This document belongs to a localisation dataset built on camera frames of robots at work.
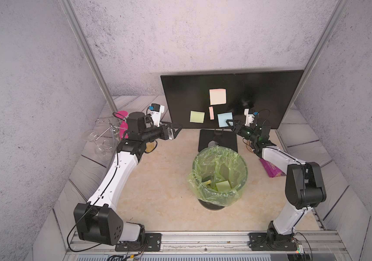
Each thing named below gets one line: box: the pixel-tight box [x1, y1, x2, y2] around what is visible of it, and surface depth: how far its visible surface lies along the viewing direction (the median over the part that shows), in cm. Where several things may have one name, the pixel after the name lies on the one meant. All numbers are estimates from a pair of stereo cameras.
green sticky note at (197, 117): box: [189, 110, 206, 124], surface depth 92 cm
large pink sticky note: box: [209, 88, 227, 106], surface depth 79 cm
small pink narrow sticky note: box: [208, 106, 215, 121], surface depth 86 cm
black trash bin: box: [192, 145, 248, 211], surface depth 77 cm
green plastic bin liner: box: [187, 145, 248, 207], surface depth 76 cm
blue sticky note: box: [217, 112, 234, 128], surface depth 89 cm
